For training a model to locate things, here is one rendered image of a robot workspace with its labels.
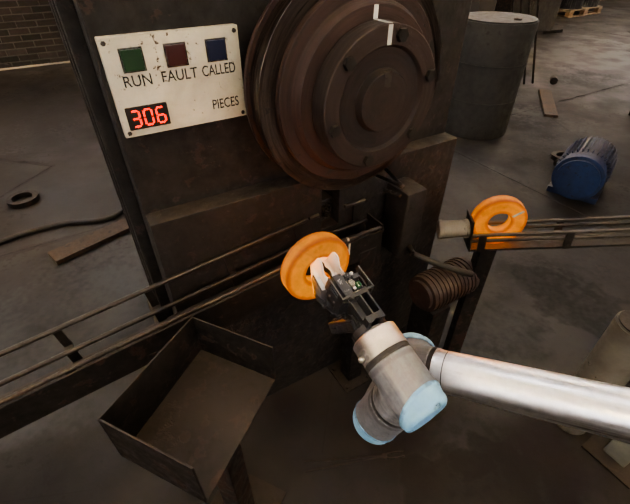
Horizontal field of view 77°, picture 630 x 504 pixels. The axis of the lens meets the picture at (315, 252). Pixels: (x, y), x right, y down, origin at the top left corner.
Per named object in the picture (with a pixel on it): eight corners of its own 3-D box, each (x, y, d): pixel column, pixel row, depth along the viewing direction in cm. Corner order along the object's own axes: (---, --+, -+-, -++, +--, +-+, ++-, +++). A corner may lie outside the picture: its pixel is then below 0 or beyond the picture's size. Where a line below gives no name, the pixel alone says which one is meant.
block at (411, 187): (377, 243, 135) (384, 179, 120) (395, 235, 139) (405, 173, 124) (397, 260, 128) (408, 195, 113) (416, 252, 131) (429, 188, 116)
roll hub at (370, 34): (311, 172, 87) (311, 26, 69) (410, 144, 98) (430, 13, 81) (325, 182, 83) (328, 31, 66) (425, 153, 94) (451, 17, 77)
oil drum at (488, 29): (424, 123, 371) (443, 12, 315) (469, 112, 395) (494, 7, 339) (474, 146, 331) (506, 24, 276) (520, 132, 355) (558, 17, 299)
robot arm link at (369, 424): (403, 411, 84) (431, 387, 75) (381, 459, 76) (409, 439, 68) (365, 384, 86) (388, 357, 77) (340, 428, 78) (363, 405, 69)
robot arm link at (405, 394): (396, 443, 67) (423, 423, 59) (355, 377, 72) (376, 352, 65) (434, 418, 71) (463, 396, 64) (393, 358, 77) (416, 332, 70)
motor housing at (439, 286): (389, 368, 162) (408, 268, 129) (429, 345, 171) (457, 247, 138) (410, 393, 153) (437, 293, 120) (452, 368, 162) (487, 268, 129)
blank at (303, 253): (273, 251, 79) (281, 260, 77) (338, 219, 84) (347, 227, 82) (286, 302, 89) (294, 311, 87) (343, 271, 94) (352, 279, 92)
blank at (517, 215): (482, 245, 128) (485, 251, 126) (461, 211, 121) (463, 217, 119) (531, 222, 122) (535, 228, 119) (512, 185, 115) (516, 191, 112)
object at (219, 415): (182, 549, 114) (96, 419, 69) (233, 462, 133) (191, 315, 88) (243, 587, 108) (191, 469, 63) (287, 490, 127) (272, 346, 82)
